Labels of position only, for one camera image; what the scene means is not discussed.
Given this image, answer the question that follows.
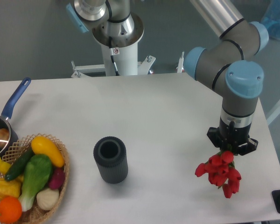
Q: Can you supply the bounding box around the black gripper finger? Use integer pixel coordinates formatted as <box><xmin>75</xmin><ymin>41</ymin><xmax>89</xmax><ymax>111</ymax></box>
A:
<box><xmin>235</xmin><ymin>138</ymin><xmax>258</xmax><ymax>156</ymax></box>
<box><xmin>207</xmin><ymin>127</ymin><xmax>224</xmax><ymax>148</ymax></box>

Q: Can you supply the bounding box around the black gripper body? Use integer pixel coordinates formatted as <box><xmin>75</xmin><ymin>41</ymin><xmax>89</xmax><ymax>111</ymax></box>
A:
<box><xmin>219</xmin><ymin>119</ymin><xmax>251</xmax><ymax>152</ymax></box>

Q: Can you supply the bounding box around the red tulip bouquet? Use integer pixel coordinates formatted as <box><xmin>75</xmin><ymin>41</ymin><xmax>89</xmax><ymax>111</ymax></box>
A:
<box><xmin>195</xmin><ymin>149</ymin><xmax>242</xmax><ymax>198</ymax></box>

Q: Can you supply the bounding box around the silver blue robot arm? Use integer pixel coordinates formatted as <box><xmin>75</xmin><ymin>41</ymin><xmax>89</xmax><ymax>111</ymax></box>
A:
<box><xmin>66</xmin><ymin>0</ymin><xmax>269</xmax><ymax>155</ymax></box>

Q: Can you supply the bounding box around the dark grey ribbed vase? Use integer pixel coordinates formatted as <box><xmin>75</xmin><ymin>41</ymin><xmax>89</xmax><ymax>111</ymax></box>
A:
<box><xmin>93</xmin><ymin>136</ymin><xmax>128</xmax><ymax>184</ymax></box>

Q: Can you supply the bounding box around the blue plastic bag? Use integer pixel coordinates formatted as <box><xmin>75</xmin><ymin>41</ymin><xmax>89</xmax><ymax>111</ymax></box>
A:
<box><xmin>261</xmin><ymin>0</ymin><xmax>280</xmax><ymax>40</ymax></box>

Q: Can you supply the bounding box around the purple radish toy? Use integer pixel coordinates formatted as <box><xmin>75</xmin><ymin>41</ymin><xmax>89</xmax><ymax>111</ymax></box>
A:
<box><xmin>48</xmin><ymin>168</ymin><xmax>65</xmax><ymax>189</ymax></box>

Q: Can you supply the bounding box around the yellow squash toy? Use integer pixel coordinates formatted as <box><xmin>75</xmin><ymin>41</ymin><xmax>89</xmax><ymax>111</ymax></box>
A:
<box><xmin>31</xmin><ymin>136</ymin><xmax>65</xmax><ymax>168</ymax></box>

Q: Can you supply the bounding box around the green bok choy toy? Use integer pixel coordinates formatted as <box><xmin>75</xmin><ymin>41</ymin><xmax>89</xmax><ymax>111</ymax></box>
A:
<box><xmin>19</xmin><ymin>154</ymin><xmax>53</xmax><ymax>212</ymax></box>

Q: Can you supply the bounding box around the white garlic toy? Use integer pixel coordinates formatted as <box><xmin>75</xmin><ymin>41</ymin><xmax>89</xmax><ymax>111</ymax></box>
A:
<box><xmin>36</xmin><ymin>188</ymin><xmax>59</xmax><ymax>210</ymax></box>

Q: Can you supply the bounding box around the woven wicker basket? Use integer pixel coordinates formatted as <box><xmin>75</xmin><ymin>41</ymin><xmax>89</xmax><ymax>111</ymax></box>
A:
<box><xmin>1</xmin><ymin>133</ymin><xmax>70</xmax><ymax>224</ymax></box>

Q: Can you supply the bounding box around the green cucumber toy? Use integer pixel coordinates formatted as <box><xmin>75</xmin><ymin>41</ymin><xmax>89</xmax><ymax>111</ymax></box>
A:
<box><xmin>4</xmin><ymin>147</ymin><xmax>35</xmax><ymax>181</ymax></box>

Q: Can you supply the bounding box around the yellow banana toy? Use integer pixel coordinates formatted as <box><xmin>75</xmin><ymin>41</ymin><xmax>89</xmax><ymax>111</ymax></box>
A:
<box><xmin>0</xmin><ymin>157</ymin><xmax>24</xmax><ymax>182</ymax></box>

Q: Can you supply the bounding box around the brown bread toy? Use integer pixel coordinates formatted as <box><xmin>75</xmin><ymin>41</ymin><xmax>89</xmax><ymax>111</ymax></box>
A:
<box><xmin>0</xmin><ymin>128</ymin><xmax>9</xmax><ymax>148</ymax></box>

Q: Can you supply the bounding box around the orange fruit toy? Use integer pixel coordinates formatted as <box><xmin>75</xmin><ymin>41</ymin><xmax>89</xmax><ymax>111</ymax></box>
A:
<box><xmin>0</xmin><ymin>196</ymin><xmax>22</xmax><ymax>224</ymax></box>

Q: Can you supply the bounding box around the yellow bell pepper toy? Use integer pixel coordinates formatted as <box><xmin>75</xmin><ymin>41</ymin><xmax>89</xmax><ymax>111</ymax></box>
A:
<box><xmin>0</xmin><ymin>178</ymin><xmax>21</xmax><ymax>200</ymax></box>

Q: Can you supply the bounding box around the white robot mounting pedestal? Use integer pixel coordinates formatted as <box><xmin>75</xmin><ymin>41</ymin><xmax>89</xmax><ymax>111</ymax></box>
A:
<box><xmin>70</xmin><ymin>13</ymin><xmax>185</xmax><ymax>78</ymax></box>

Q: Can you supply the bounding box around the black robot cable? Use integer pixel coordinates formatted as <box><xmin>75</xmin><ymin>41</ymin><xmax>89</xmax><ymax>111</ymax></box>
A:
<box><xmin>108</xmin><ymin>36</ymin><xmax>120</xmax><ymax>76</ymax></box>

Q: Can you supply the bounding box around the blue handled saucepan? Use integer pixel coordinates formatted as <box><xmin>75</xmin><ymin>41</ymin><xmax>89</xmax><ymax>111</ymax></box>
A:
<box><xmin>0</xmin><ymin>77</ymin><xmax>31</xmax><ymax>157</ymax></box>

